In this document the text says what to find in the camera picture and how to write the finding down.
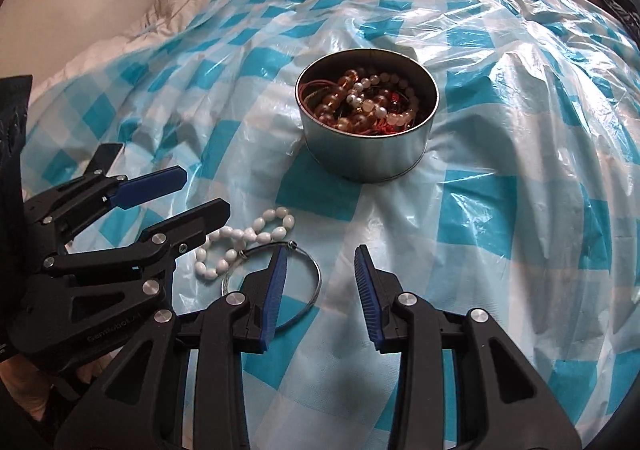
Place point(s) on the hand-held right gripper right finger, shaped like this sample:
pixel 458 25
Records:
pixel 367 295

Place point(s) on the blue white checked plastic sheet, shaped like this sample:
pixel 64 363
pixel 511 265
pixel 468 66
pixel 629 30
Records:
pixel 500 129

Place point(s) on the cream cat print bed frame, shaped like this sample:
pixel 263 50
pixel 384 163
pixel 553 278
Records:
pixel 75 4

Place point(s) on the person's left hand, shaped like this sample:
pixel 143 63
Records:
pixel 20 390

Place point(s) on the round metal tin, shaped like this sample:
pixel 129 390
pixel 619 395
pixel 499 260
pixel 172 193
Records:
pixel 360 159

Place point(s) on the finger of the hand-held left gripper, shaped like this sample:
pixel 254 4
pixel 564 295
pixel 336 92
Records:
pixel 150 185
pixel 190 225

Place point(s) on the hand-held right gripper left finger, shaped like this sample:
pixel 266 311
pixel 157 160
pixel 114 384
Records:
pixel 272 300

